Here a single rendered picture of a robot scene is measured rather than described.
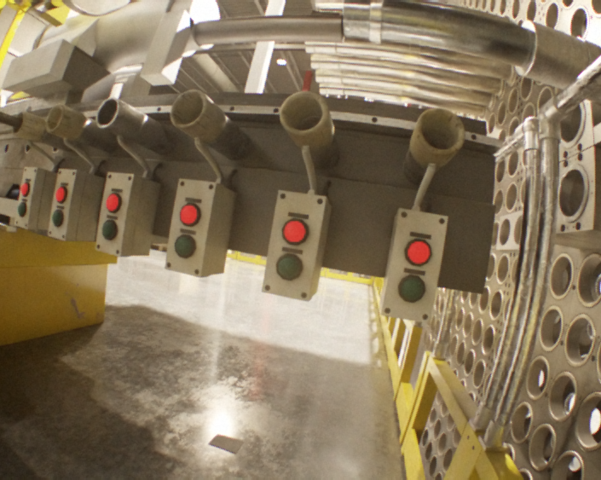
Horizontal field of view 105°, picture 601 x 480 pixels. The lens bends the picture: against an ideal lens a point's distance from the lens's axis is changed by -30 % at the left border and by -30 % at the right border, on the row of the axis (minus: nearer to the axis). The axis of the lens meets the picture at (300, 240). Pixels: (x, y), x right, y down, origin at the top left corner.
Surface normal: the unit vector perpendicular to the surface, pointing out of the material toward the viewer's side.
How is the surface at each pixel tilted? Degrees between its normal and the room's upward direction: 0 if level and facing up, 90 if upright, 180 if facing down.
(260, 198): 90
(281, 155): 90
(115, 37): 132
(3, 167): 90
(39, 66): 90
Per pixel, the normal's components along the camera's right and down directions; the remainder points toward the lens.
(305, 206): -0.20, -0.04
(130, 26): -0.25, 0.47
